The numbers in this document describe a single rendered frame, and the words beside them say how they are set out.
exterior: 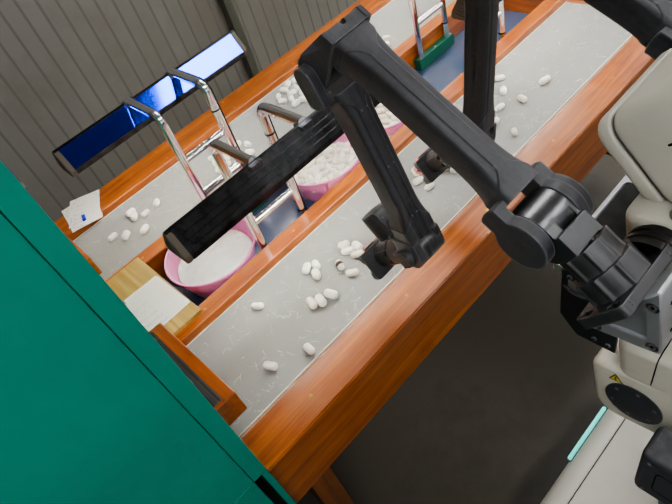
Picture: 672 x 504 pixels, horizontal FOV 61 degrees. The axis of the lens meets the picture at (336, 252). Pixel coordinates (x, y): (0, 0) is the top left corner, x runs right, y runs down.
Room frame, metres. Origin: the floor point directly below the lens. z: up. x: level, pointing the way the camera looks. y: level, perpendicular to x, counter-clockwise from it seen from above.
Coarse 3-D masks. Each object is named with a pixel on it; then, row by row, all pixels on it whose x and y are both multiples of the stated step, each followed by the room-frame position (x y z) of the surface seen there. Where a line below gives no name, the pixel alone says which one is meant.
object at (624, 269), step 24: (600, 240) 0.41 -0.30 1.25; (624, 240) 0.42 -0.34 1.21; (576, 264) 0.41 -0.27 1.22; (600, 264) 0.39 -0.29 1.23; (624, 264) 0.38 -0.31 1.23; (648, 264) 0.37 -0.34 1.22; (576, 288) 0.40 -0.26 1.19; (600, 288) 0.37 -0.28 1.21; (624, 288) 0.36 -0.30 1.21; (648, 288) 0.35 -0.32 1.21; (600, 312) 0.35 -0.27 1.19; (624, 312) 0.33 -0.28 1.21
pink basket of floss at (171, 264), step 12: (240, 228) 1.29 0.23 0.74; (252, 240) 1.23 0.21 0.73; (168, 252) 1.26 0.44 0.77; (252, 252) 1.16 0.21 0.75; (168, 264) 1.23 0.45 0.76; (240, 264) 1.11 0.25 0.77; (168, 276) 1.17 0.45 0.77; (228, 276) 1.09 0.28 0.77; (192, 288) 1.11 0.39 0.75; (204, 288) 1.10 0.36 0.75; (216, 288) 1.10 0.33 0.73
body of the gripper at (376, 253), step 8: (376, 240) 0.85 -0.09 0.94; (368, 248) 0.83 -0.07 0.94; (376, 248) 0.82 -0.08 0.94; (384, 248) 0.79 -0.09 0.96; (360, 256) 0.82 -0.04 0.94; (368, 256) 0.82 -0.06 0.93; (376, 256) 0.81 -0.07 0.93; (384, 256) 0.79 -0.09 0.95; (368, 264) 0.80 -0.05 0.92; (376, 264) 0.81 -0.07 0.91; (384, 264) 0.80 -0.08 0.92; (392, 264) 0.78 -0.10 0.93; (376, 272) 0.79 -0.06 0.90; (384, 272) 0.79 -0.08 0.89
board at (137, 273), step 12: (132, 264) 1.26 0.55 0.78; (144, 264) 1.24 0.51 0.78; (120, 276) 1.23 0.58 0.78; (132, 276) 1.21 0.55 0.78; (144, 276) 1.19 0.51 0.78; (120, 288) 1.18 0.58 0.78; (132, 288) 1.17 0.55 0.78; (180, 312) 1.01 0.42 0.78; (192, 312) 1.00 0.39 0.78; (168, 324) 0.99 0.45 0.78; (180, 324) 0.98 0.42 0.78
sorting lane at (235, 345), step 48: (528, 48) 1.62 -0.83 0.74; (576, 48) 1.52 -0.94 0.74; (528, 96) 1.38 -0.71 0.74; (432, 192) 1.14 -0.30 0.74; (336, 240) 1.09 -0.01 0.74; (288, 288) 0.99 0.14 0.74; (336, 288) 0.94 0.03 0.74; (384, 288) 0.88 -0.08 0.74; (240, 336) 0.90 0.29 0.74; (288, 336) 0.85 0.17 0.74; (336, 336) 0.80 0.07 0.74; (240, 384) 0.77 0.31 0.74; (288, 384) 0.72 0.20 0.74; (240, 432) 0.65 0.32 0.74
